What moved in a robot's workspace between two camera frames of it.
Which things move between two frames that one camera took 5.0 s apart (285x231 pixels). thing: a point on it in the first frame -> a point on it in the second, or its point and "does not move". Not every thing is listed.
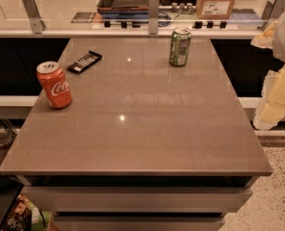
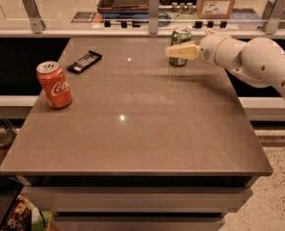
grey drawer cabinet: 139,202 does not move
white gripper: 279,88 -> 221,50
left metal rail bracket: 32,11 does not move
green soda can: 180,44 does not move
